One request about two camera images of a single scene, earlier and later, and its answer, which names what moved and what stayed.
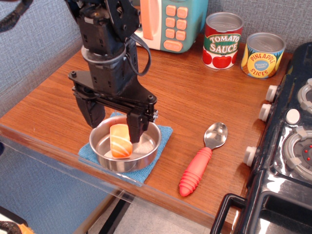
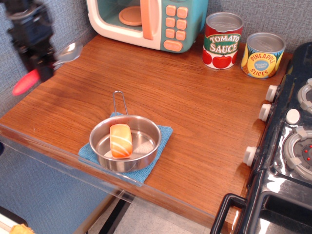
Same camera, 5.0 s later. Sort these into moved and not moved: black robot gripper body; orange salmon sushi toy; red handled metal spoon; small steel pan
Moved: red handled metal spoon; black robot gripper body
Not moved: small steel pan; orange salmon sushi toy
